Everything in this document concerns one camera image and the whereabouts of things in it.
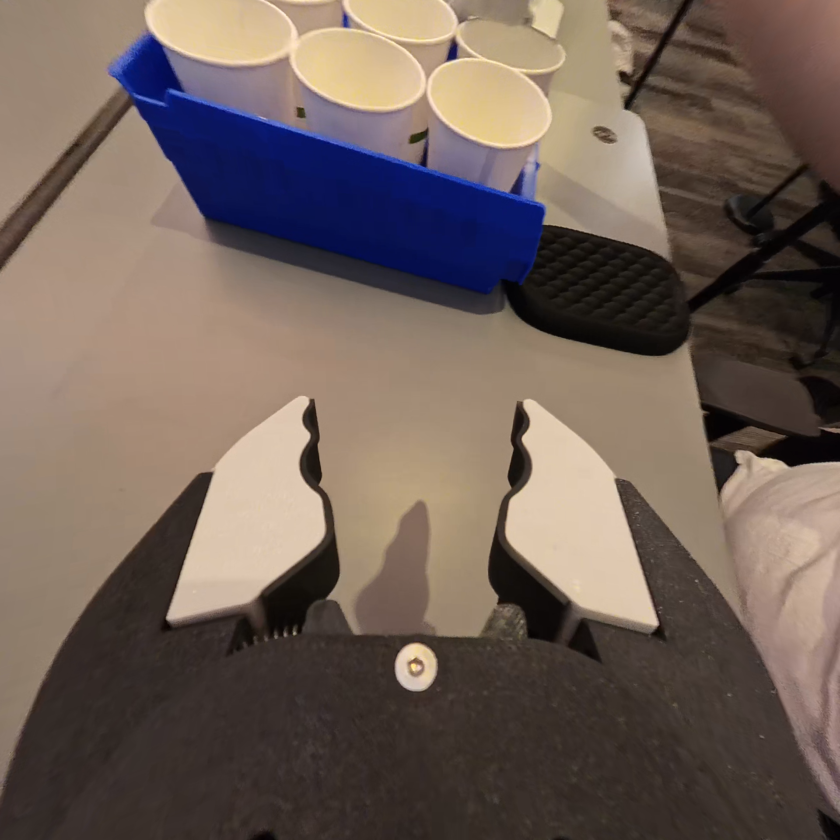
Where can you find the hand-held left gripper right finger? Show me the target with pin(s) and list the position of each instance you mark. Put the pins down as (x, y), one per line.
(578, 538)

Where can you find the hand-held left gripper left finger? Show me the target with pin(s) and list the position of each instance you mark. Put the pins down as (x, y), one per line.
(250, 538)

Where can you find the blue plastic bin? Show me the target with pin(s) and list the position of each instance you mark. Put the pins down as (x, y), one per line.
(328, 197)

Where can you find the white paper cup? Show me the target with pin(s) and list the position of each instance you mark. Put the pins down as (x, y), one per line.
(486, 118)
(407, 20)
(512, 46)
(355, 85)
(309, 11)
(223, 53)

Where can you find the black textured pad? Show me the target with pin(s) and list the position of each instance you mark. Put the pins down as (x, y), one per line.
(604, 289)

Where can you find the round table grommet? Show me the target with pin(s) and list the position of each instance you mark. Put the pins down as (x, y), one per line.
(604, 134)

